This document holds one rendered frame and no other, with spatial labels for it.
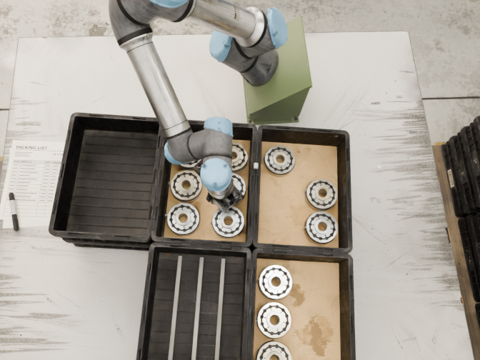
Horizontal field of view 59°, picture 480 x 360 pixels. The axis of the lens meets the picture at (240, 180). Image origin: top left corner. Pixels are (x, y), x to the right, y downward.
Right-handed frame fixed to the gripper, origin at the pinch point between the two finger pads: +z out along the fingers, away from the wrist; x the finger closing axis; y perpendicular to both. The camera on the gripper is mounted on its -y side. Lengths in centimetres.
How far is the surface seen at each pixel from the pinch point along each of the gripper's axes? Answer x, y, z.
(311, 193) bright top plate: 21.8, 18.9, 1.9
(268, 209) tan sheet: 8.0, 13.3, 3.1
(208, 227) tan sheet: -10.4, 4.8, 0.9
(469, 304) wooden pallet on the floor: 56, 102, 78
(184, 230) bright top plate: -16.4, 1.2, -2.7
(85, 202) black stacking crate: -34.6, -27.7, -1.9
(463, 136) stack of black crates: 107, 43, 62
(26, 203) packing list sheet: -53, -46, 9
